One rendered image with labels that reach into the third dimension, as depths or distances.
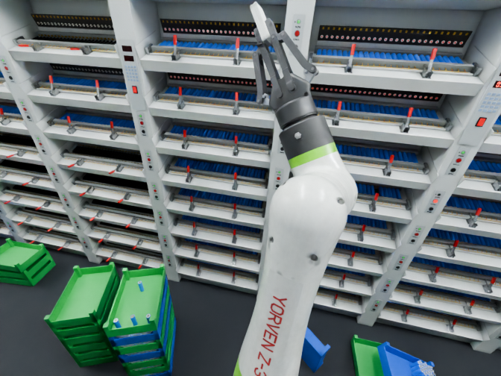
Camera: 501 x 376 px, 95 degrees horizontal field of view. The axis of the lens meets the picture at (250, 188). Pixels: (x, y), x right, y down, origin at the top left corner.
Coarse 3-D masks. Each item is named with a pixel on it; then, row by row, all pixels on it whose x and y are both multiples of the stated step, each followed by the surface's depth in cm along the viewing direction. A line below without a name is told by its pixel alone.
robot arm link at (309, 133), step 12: (300, 120) 41; (312, 120) 40; (324, 120) 41; (288, 132) 41; (300, 132) 40; (312, 132) 40; (324, 132) 40; (288, 144) 42; (300, 144) 40; (312, 144) 40; (324, 144) 40; (288, 156) 43
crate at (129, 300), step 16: (128, 272) 120; (144, 272) 122; (160, 272) 124; (128, 288) 117; (144, 288) 117; (160, 288) 112; (128, 304) 110; (144, 304) 110; (160, 304) 110; (112, 320) 102; (128, 320) 104; (144, 320) 104; (112, 336) 98
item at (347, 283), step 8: (328, 272) 147; (336, 272) 147; (344, 272) 149; (352, 272) 147; (328, 280) 146; (336, 280) 146; (344, 280) 146; (352, 280) 146; (360, 280) 144; (368, 280) 143; (328, 288) 147; (336, 288) 143; (344, 288) 143; (352, 288) 143; (360, 288) 143; (368, 288) 142; (368, 296) 142
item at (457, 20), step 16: (160, 16) 106; (176, 16) 105; (192, 16) 104; (208, 16) 102; (224, 16) 101; (240, 16) 100; (272, 16) 97; (320, 16) 94; (336, 16) 93; (352, 16) 92; (368, 16) 91; (384, 16) 90; (400, 16) 89; (416, 16) 88; (432, 16) 87; (448, 16) 86; (464, 16) 85; (480, 16) 84; (160, 32) 110; (384, 48) 95; (464, 48) 90
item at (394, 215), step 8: (400, 192) 119; (408, 192) 116; (360, 200) 117; (368, 200) 117; (408, 200) 113; (360, 208) 114; (368, 208) 114; (376, 208) 113; (384, 208) 113; (392, 208) 113; (408, 208) 111; (416, 208) 107; (368, 216) 115; (376, 216) 113; (384, 216) 112; (392, 216) 111; (400, 216) 110; (408, 216) 110
